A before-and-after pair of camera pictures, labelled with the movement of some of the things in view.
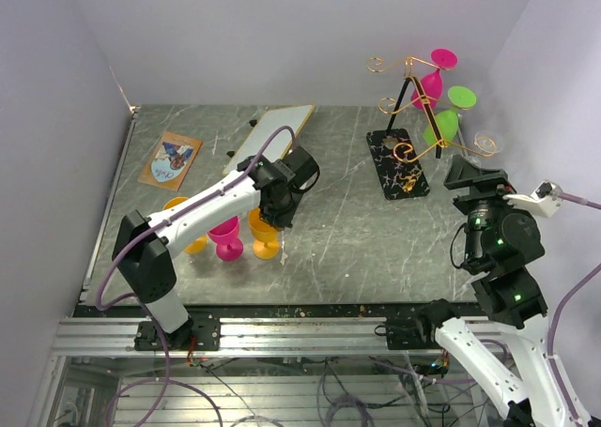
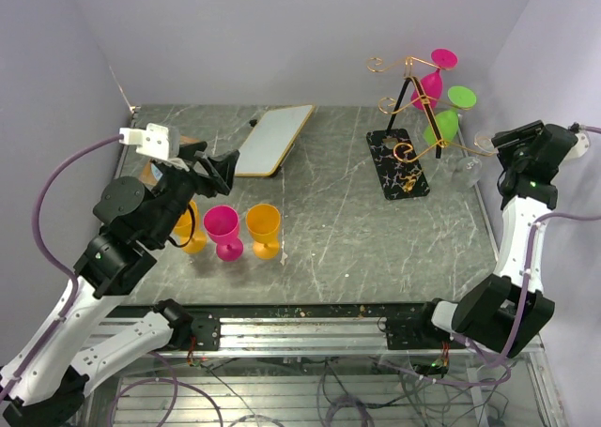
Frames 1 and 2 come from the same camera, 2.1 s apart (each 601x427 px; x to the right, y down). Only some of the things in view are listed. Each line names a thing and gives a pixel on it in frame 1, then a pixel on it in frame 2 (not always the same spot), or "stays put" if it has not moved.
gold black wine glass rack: (412, 130) stays put
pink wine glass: (441, 59) stays put
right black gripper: (464, 173) to (503, 138)
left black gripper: (301, 190) to (222, 168)
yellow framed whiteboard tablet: (280, 143) stays put
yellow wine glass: (266, 236) stays put
